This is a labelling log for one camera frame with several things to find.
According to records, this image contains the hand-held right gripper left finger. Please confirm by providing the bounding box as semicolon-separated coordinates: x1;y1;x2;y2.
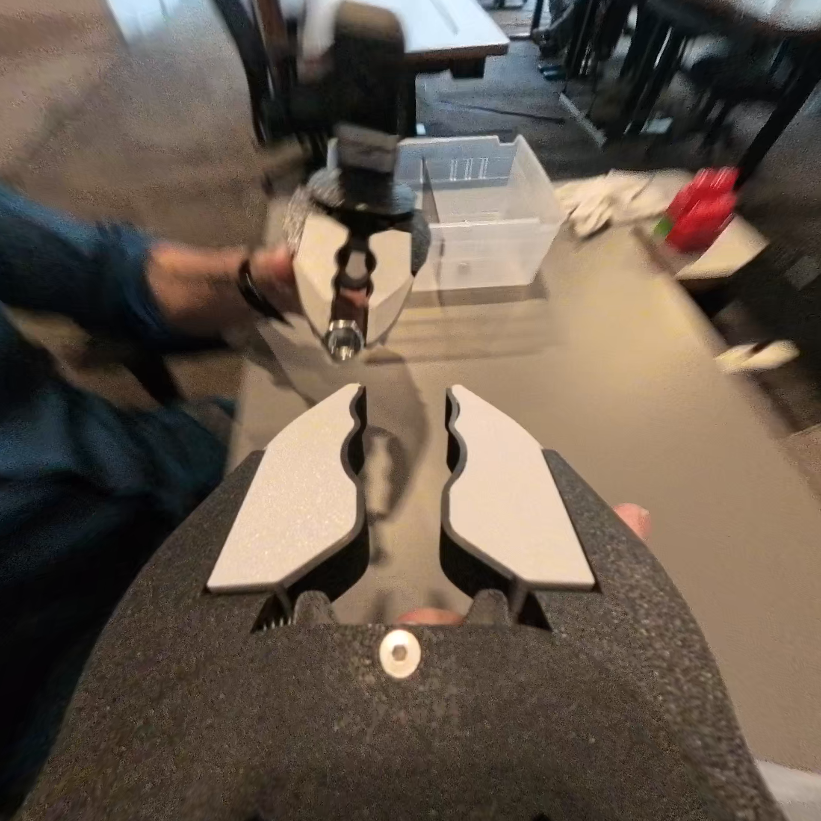
205;384;372;594

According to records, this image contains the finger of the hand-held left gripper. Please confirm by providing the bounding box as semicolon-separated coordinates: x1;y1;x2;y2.
363;231;416;347
294;213;350;342

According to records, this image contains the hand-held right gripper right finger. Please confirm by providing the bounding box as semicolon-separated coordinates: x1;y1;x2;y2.
440;384;597;594

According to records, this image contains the steel hex nut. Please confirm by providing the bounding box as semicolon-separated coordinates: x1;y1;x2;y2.
324;319;366;361

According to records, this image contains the clear divided plastic bin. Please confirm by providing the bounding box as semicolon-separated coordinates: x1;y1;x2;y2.
327;135;568;292

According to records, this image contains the person's left forearm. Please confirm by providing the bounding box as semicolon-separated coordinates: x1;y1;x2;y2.
151;244;248;334

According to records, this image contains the person's left hand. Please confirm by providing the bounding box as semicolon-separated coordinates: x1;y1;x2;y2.
253;247;304;316

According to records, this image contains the person's right hand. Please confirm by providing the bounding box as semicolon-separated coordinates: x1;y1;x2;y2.
612;503;653;541

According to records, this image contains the black wrist watch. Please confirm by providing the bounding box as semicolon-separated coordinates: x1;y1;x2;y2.
237;257;289;325

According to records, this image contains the white top desk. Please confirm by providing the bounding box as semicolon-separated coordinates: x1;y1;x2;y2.
106;0;511;65

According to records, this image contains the person's black office chair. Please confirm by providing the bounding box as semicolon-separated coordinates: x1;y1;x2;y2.
83;330;187;405

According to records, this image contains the person's blue shirt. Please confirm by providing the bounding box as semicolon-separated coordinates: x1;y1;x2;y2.
0;186;235;803

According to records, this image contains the white cloth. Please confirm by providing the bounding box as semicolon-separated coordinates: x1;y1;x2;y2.
558;170;668;239

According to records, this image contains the red toy block stack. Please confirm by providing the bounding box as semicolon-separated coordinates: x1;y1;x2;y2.
664;168;738;252

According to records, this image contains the brown thin board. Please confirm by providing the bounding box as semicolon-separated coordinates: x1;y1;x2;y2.
632;212;771;284

